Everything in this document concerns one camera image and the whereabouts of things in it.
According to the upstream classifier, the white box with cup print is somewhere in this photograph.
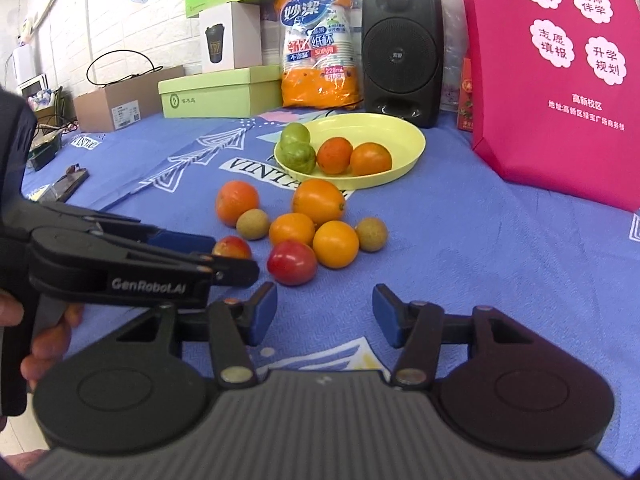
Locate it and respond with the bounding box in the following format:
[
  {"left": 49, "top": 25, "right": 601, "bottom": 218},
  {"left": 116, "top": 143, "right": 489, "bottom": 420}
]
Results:
[{"left": 199, "top": 2, "right": 262, "bottom": 74}]

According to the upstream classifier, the yellow plastic plate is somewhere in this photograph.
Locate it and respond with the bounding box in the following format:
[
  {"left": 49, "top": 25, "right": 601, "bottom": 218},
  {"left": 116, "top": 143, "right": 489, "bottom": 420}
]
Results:
[{"left": 273, "top": 113, "right": 427, "bottom": 191}]

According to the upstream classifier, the black speaker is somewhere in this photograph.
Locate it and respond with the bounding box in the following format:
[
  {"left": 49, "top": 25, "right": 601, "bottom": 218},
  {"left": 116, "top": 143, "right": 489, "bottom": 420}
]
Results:
[{"left": 361, "top": 0, "right": 445, "bottom": 129}]

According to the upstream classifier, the reddish orange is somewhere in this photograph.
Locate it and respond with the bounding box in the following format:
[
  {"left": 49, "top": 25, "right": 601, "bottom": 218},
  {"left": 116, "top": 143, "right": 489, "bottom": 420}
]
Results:
[{"left": 316, "top": 137, "right": 355, "bottom": 175}]

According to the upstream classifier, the large orange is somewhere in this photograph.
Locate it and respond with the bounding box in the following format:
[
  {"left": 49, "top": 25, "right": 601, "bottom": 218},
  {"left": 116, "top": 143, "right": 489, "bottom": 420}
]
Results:
[{"left": 292, "top": 178, "right": 347, "bottom": 226}]

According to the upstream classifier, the blue printed blanket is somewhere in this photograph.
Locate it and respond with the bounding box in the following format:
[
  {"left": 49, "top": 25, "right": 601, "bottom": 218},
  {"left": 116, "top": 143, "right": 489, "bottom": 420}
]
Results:
[{"left": 20, "top": 110, "right": 640, "bottom": 478}]

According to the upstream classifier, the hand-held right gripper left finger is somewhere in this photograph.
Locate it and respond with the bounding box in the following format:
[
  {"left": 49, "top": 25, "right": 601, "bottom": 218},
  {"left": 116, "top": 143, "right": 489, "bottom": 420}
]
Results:
[{"left": 107, "top": 281, "right": 279, "bottom": 389}]

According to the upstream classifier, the small brown kiwi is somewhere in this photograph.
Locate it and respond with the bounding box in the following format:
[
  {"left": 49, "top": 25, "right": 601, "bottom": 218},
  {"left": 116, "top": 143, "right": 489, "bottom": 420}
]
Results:
[
  {"left": 355, "top": 217, "right": 389, "bottom": 253},
  {"left": 236, "top": 208, "right": 271, "bottom": 241}
]

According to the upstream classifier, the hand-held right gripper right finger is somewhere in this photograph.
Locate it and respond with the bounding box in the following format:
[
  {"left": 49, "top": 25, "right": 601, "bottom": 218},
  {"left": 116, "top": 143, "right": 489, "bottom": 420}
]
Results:
[{"left": 371, "top": 283, "right": 547, "bottom": 389}]

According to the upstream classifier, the red box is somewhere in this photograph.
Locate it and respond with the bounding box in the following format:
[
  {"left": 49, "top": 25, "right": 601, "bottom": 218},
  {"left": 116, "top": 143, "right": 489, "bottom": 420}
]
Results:
[{"left": 456, "top": 57, "right": 474, "bottom": 132}]

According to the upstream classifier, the small screen device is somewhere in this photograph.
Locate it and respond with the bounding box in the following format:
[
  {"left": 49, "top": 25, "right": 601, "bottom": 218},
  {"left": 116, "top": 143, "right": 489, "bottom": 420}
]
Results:
[{"left": 19, "top": 74, "right": 49, "bottom": 99}]

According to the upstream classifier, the black cable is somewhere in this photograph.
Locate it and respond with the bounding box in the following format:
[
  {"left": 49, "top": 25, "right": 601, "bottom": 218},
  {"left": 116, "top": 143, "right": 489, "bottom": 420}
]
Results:
[{"left": 86, "top": 52, "right": 157, "bottom": 87}]

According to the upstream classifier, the person's left hand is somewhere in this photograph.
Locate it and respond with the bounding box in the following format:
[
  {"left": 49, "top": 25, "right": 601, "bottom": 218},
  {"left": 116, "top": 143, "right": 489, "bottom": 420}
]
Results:
[{"left": 0, "top": 289, "right": 85, "bottom": 392}]

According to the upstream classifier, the light green lidded box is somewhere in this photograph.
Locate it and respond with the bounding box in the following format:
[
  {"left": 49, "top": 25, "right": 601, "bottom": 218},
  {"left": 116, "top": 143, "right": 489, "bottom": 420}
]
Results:
[{"left": 158, "top": 66, "right": 283, "bottom": 119}]

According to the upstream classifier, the orange paper cup pack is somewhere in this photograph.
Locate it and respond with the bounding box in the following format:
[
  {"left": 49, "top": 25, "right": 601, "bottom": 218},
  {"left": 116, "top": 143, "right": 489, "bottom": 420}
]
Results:
[{"left": 277, "top": 0, "right": 363, "bottom": 110}]

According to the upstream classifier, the pink paper bag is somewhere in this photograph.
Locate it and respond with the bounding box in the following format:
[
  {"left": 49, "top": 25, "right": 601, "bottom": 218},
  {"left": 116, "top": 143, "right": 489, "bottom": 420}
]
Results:
[{"left": 456, "top": 0, "right": 640, "bottom": 213}]

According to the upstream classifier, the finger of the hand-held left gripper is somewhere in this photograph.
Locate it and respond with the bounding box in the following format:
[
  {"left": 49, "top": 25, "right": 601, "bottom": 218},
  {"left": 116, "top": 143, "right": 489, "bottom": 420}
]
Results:
[
  {"left": 37, "top": 200, "right": 217, "bottom": 259},
  {"left": 90, "top": 232, "right": 261, "bottom": 289}
]

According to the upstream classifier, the red apple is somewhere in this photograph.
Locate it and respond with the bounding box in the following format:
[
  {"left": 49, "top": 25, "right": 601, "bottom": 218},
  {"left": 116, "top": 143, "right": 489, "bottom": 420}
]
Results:
[
  {"left": 267, "top": 240, "right": 319, "bottom": 287},
  {"left": 211, "top": 235, "right": 253, "bottom": 261}
]

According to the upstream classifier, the white appliance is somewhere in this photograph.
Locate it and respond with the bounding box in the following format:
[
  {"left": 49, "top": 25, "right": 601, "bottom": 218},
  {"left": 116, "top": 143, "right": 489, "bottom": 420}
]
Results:
[{"left": 12, "top": 46, "right": 32, "bottom": 86}]

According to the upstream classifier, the cardboard box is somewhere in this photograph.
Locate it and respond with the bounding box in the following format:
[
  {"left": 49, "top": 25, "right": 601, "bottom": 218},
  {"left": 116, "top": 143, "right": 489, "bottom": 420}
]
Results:
[{"left": 73, "top": 65, "right": 186, "bottom": 133}]

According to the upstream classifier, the green fruit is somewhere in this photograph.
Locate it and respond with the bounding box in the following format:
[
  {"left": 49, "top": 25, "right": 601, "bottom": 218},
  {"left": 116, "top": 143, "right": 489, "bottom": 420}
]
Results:
[
  {"left": 280, "top": 122, "right": 312, "bottom": 148},
  {"left": 279, "top": 142, "right": 317, "bottom": 175}
]

